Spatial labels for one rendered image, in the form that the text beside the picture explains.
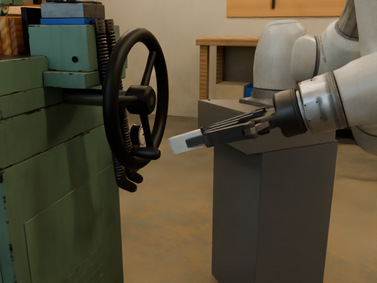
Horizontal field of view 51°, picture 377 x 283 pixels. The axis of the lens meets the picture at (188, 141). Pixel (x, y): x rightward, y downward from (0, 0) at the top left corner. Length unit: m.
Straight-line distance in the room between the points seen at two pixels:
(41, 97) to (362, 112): 0.59
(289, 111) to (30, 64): 0.49
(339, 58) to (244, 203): 0.54
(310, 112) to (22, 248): 0.59
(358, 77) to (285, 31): 0.70
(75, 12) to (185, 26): 3.51
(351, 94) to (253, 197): 0.72
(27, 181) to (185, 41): 3.61
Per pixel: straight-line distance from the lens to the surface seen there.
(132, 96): 0.79
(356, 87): 0.61
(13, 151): 0.80
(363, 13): 0.83
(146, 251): 1.84
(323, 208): 1.44
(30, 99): 0.82
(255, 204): 1.27
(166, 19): 4.40
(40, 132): 0.85
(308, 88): 0.63
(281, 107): 0.63
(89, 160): 1.02
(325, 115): 0.62
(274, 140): 1.21
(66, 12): 0.84
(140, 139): 1.13
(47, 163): 0.88
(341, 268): 1.83
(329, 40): 1.30
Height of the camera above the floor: 0.96
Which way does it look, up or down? 16 degrees down
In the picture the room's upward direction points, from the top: straight up
